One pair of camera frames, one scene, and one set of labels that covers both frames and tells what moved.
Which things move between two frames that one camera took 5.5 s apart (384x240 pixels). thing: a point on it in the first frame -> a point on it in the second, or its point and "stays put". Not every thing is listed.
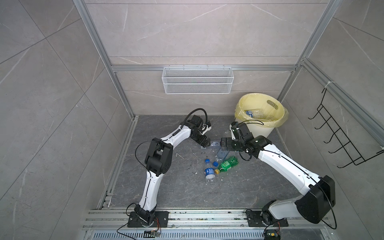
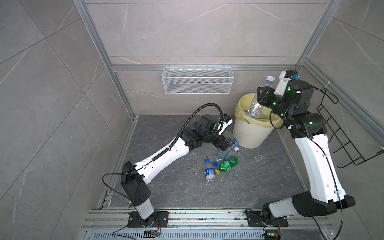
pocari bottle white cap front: x=209 y=172 stays put
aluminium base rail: x=103 y=224 stays put
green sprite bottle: x=227 y=165 stays put
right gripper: x=228 y=141 -> x=267 y=93
